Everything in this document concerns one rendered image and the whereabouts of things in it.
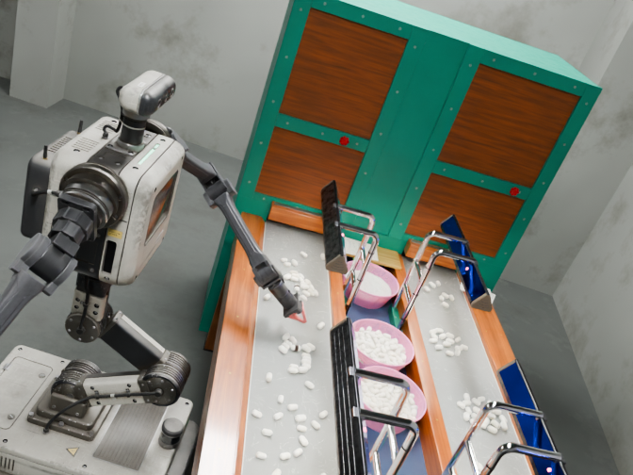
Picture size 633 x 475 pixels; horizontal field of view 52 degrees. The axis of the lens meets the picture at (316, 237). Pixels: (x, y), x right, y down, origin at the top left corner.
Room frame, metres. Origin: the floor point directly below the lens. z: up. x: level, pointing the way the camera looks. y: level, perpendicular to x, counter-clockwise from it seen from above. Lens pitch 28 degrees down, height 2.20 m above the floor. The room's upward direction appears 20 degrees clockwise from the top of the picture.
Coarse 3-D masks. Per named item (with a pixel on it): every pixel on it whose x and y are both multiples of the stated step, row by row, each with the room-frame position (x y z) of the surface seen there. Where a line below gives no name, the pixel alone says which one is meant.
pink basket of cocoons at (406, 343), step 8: (360, 320) 2.16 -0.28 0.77; (368, 320) 2.19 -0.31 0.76; (376, 320) 2.20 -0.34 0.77; (376, 328) 2.20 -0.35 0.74; (392, 328) 2.20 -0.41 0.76; (392, 336) 2.19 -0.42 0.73; (400, 336) 2.18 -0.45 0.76; (408, 344) 2.14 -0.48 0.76; (360, 352) 1.97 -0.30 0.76; (408, 352) 2.11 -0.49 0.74; (368, 360) 1.96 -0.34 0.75; (408, 360) 2.06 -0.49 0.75; (360, 368) 1.99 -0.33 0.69; (392, 368) 1.97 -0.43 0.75; (400, 368) 2.00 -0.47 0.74
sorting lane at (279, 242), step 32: (288, 256) 2.49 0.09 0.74; (288, 288) 2.24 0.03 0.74; (320, 288) 2.33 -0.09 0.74; (256, 320) 1.96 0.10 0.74; (288, 320) 2.04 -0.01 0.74; (320, 320) 2.11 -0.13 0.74; (256, 352) 1.79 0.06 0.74; (288, 352) 1.85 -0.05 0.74; (320, 352) 1.92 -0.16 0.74; (256, 384) 1.65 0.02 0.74; (288, 384) 1.70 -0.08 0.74; (320, 384) 1.76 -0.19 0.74; (288, 416) 1.56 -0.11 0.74; (256, 448) 1.39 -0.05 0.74; (288, 448) 1.43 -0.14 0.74; (320, 448) 1.48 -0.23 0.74
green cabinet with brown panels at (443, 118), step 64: (320, 0) 2.70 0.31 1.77; (384, 0) 3.17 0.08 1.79; (320, 64) 2.73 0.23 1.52; (384, 64) 2.78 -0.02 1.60; (448, 64) 2.82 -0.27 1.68; (512, 64) 2.86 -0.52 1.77; (256, 128) 2.70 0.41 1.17; (320, 128) 2.73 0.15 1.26; (384, 128) 2.78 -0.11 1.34; (448, 128) 2.83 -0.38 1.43; (512, 128) 2.90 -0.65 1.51; (576, 128) 2.94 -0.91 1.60; (256, 192) 2.70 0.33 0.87; (384, 192) 2.81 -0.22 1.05; (448, 192) 2.87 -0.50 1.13
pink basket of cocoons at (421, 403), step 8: (368, 368) 1.90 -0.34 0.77; (376, 368) 1.92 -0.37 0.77; (384, 368) 1.93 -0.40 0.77; (400, 376) 1.93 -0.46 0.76; (416, 392) 1.88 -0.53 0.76; (416, 400) 1.86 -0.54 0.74; (424, 400) 1.83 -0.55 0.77; (368, 408) 1.69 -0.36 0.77; (424, 408) 1.79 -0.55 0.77; (416, 416) 1.79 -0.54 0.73; (368, 424) 1.71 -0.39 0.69; (376, 424) 1.70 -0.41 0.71; (400, 432) 1.74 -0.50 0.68
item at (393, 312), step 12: (456, 240) 2.45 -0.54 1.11; (420, 252) 2.42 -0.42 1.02; (444, 252) 2.29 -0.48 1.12; (432, 264) 2.28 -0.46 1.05; (408, 276) 2.43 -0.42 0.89; (420, 276) 2.31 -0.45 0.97; (408, 288) 2.40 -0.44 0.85; (420, 288) 2.27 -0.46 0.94; (396, 300) 2.43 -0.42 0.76; (408, 300) 2.31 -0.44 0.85; (396, 312) 2.40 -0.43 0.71; (408, 312) 2.27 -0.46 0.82; (396, 324) 2.31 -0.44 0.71
